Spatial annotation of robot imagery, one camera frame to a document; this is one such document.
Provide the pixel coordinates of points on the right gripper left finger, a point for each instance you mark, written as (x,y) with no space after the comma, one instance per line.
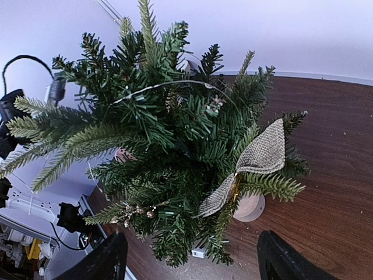
(107,261)

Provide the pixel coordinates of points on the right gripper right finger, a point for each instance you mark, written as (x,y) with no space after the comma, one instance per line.
(278,260)

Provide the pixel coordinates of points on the gold glitter berry sprig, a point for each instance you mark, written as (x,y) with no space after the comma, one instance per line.
(126,215)

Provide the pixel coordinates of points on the pink plastic basket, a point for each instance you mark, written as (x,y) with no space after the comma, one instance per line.
(123,155)

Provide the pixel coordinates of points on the burlap ribbon bow ornament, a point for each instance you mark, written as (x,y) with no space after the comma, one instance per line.
(265,154)

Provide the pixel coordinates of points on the small green christmas tree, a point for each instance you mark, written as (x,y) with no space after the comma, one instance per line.
(186,131)

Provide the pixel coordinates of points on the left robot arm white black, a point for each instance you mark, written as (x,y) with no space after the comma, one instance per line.
(16,200)

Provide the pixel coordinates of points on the white ceramic bowl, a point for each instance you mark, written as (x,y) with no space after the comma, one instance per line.
(189,67)

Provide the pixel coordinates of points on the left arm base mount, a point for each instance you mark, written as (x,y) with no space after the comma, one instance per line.
(70,219)

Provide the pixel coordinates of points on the aluminium front rail frame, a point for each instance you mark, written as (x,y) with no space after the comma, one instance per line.
(16,225)

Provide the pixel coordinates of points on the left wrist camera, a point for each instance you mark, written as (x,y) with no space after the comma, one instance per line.
(55,91)

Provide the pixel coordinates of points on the left aluminium corner post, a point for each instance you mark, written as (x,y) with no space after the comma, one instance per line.
(110,11)

